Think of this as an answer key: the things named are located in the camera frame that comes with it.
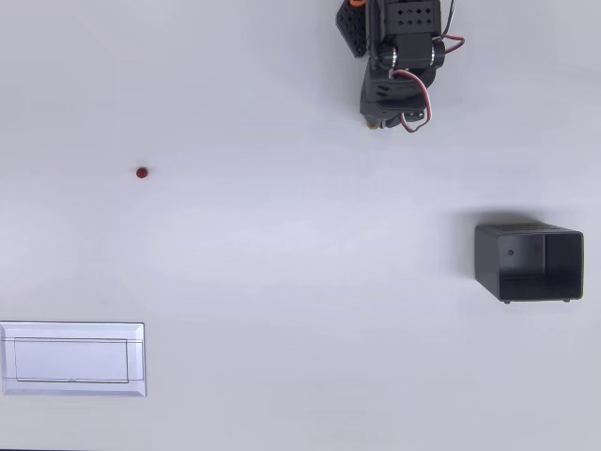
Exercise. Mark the small red ball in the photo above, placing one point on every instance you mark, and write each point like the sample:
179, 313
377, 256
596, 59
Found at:
142, 173

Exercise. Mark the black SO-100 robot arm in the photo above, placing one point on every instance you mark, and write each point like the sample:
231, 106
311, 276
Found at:
408, 47

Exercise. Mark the black open plastic box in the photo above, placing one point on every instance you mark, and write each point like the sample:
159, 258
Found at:
486, 263

